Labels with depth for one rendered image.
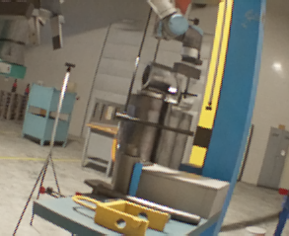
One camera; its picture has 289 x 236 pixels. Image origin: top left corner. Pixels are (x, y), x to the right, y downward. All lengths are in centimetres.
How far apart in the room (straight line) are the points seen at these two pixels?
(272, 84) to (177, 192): 1138
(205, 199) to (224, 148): 46
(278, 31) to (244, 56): 1133
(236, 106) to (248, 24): 43
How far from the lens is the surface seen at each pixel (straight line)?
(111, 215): 107
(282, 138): 1202
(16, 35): 162
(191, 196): 147
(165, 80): 205
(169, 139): 339
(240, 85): 187
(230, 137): 186
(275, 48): 1301
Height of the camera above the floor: 139
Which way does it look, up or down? 1 degrees down
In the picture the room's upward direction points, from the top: 13 degrees clockwise
